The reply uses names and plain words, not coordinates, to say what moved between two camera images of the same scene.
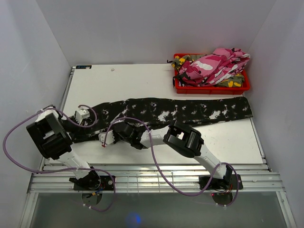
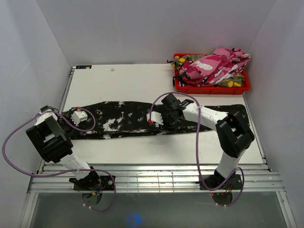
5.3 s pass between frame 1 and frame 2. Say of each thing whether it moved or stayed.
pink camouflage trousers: stayed
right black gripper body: moved
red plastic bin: stayed
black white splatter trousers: moved
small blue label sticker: stayed
